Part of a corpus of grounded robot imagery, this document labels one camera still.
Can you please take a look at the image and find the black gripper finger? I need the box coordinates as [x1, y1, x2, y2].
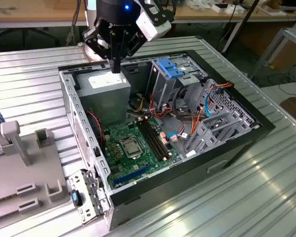
[82, 26, 117, 74]
[115, 29, 148, 74]

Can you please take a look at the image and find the wooden desk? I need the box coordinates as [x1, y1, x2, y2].
[170, 2, 296, 24]
[0, 0, 89, 29]

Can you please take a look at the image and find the black case fan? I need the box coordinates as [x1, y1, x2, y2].
[88, 107, 107, 153]

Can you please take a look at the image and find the grey parts rack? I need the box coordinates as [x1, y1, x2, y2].
[0, 120, 71, 222]

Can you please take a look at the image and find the blue expansion slot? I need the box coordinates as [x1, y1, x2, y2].
[113, 164, 153, 186]

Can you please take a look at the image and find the grey power supply unit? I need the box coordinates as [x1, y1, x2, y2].
[75, 68, 132, 129]

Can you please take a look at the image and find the black tripod pole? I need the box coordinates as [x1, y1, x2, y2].
[222, 0, 260, 54]

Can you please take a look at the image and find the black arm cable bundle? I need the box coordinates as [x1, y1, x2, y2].
[66, 0, 82, 47]

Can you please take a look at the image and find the black blue bracket latch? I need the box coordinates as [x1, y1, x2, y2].
[71, 189, 83, 207]

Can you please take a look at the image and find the grey metal drive cage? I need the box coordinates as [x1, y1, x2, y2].
[147, 57, 208, 112]

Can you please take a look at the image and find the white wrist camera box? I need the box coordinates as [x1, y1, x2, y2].
[135, 11, 172, 42]

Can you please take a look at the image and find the black laptop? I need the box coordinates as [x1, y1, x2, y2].
[281, 0, 296, 13]

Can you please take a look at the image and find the blue drive cage latch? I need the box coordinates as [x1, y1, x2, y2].
[166, 68, 186, 79]
[156, 58, 177, 70]

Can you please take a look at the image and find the CPU socket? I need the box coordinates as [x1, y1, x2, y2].
[118, 137, 144, 160]

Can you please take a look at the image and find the grey metal disk bay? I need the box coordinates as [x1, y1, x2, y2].
[184, 110, 252, 158]

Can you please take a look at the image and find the yellow black wire bundle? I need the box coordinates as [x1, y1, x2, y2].
[128, 95, 148, 113]

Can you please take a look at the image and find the blue data wire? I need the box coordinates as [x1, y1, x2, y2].
[205, 87, 224, 118]

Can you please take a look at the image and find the thin purple white wire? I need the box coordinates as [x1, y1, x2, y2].
[167, 122, 189, 143]

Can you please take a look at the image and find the red orange wire bundle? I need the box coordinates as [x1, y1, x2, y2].
[148, 93, 175, 121]

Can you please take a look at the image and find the black open PC case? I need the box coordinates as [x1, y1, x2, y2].
[57, 49, 277, 232]

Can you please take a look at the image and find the silver CPU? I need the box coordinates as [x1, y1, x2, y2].
[123, 142, 140, 158]

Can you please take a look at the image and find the silver card retention bracket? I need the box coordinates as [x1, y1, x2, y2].
[68, 169, 111, 225]

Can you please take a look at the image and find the green motherboard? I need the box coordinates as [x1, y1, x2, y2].
[102, 116, 183, 190]

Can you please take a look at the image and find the black RAM slot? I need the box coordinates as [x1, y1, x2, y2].
[137, 118, 166, 162]
[144, 116, 173, 158]

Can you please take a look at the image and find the orange red power wire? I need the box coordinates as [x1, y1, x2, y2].
[189, 82, 235, 141]

